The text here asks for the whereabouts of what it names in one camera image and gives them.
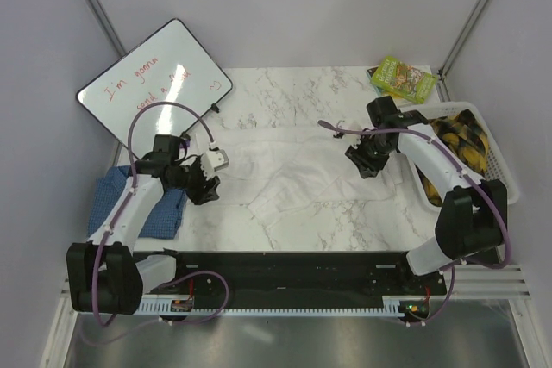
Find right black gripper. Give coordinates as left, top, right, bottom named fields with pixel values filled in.
left=345, top=132, right=394, bottom=180

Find white long sleeve shirt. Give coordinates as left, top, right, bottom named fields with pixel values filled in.
left=182, top=127, right=411, bottom=228

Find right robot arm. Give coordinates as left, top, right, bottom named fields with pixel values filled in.
left=345, top=97, right=508, bottom=294

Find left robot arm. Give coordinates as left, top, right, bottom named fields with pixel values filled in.
left=66, top=135, right=229, bottom=315

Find blue checkered folded shirt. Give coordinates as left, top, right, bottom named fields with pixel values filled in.
left=86, top=165, right=187, bottom=240

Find green book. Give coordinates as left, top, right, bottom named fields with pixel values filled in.
left=367, top=56, right=437, bottom=104

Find yellow black plaid shirt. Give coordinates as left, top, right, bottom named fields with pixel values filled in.
left=417, top=109, right=492, bottom=208

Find white dry-erase board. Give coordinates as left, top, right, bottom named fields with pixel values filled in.
left=77, top=19, right=233, bottom=144

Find white plastic basket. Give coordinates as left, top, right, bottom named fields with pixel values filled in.
left=399, top=101, right=520, bottom=206

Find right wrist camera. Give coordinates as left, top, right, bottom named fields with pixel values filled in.
left=345, top=134, right=363, bottom=148

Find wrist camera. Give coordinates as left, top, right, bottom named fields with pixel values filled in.
left=345, top=134, right=363, bottom=148
left=200, top=148, right=229, bottom=177

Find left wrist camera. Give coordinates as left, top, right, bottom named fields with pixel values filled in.
left=200, top=148, right=229, bottom=177

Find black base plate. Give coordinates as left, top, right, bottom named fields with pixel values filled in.
left=155, top=252, right=447, bottom=304

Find white slotted cable duct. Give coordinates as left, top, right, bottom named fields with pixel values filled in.
left=135, top=294, right=429, bottom=319

